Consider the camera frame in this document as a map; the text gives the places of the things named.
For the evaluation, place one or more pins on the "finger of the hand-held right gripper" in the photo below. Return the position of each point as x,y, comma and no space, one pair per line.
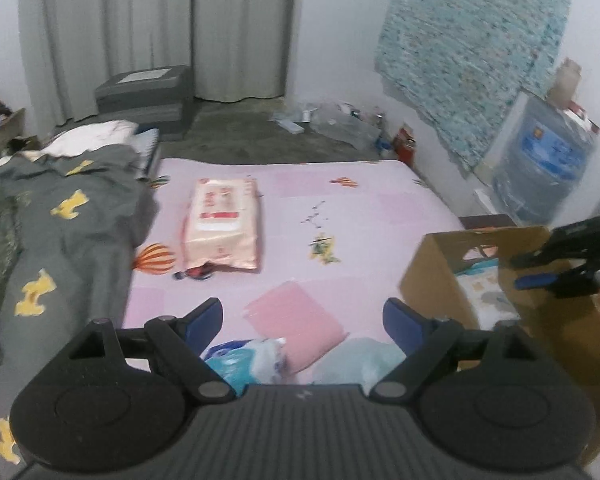
542,259
537,280

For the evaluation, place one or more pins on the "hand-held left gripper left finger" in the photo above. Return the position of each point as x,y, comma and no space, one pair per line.
206,316

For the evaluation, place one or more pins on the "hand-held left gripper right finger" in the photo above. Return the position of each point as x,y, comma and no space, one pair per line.
399,319

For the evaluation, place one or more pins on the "white blue soft packet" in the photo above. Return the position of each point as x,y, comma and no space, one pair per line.
242,362

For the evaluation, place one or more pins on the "brown cardboard box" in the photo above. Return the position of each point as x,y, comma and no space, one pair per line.
555,340

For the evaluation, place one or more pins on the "plain pink soft packet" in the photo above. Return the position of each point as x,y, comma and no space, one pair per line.
295,320

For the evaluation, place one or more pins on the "white printed soft packet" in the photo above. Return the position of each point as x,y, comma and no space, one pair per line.
485,290

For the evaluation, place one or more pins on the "pale green soft packet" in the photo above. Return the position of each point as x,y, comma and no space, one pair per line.
360,362

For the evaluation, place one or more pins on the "dark wooden stand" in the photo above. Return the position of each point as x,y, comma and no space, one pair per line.
487,221

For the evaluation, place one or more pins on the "large blue water jug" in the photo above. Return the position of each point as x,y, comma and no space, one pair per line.
540,160

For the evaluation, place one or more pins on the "orange pink tissue pack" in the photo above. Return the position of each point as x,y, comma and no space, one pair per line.
222,220

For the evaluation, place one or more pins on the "pink printed bed sheet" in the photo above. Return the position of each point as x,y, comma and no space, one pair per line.
370,210

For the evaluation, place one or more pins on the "grey blanket with yellow prints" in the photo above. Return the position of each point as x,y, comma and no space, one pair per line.
75,240

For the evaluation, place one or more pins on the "beige bottle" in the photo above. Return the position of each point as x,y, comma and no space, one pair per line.
565,82

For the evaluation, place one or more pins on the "blue striped cushion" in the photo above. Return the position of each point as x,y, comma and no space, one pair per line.
147,152

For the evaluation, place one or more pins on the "red can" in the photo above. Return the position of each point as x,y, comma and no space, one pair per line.
406,145

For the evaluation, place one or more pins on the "pile of clear plastic bags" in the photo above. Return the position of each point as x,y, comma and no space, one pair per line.
340,122

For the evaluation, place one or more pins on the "white pillow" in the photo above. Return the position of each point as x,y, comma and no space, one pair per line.
90,137

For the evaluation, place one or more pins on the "teal patterned hanging cloth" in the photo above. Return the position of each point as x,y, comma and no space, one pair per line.
470,50

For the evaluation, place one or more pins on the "grey lidded storage box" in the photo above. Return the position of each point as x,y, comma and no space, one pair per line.
145,87

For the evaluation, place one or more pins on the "small cardboard box with clutter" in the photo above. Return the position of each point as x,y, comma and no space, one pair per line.
0,125

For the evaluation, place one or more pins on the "grey curtain panel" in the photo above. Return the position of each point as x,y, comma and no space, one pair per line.
245,25
105,25

